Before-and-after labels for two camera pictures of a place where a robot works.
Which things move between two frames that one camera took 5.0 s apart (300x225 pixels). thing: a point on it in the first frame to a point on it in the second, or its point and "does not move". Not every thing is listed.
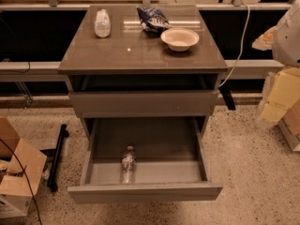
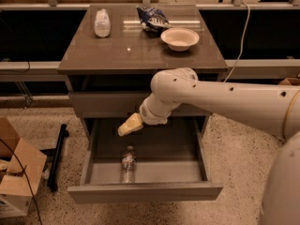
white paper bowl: x=179 y=39 does not move
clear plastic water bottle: x=127 y=162 does not move
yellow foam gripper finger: x=264 y=41 to x=153 y=111
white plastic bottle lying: x=102 y=23 does not move
